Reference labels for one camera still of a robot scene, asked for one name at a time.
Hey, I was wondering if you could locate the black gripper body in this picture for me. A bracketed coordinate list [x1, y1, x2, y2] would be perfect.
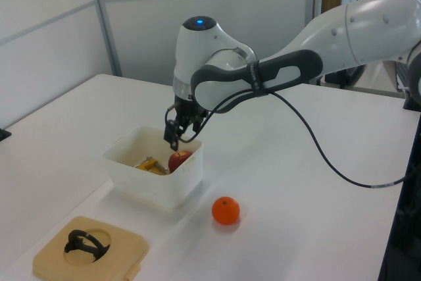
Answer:
[174, 94, 209, 123]

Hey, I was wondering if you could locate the red apple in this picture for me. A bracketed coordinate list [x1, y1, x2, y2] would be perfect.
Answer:
[168, 150, 193, 173]

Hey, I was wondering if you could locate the white plastic container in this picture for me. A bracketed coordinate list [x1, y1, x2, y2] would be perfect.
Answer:
[102, 125, 204, 211]

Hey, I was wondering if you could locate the orange fruit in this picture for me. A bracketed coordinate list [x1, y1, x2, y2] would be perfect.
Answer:
[211, 196, 241, 226]

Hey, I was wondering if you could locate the beige container lid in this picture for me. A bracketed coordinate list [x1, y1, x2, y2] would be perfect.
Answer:
[32, 216, 149, 281]

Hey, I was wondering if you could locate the large yellow C-clamp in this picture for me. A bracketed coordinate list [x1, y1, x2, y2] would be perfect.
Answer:
[133, 155, 169, 176]

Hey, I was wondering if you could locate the black cable strap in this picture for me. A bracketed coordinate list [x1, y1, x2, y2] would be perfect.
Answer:
[246, 59, 269, 98]

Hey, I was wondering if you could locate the black hanging cable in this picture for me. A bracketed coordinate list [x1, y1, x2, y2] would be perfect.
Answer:
[179, 88, 409, 190]

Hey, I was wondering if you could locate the black lid handle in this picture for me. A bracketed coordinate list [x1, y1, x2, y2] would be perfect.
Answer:
[64, 229, 111, 263]

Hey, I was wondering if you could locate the black stand post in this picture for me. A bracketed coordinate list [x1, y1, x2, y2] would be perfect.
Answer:
[377, 103, 421, 281]

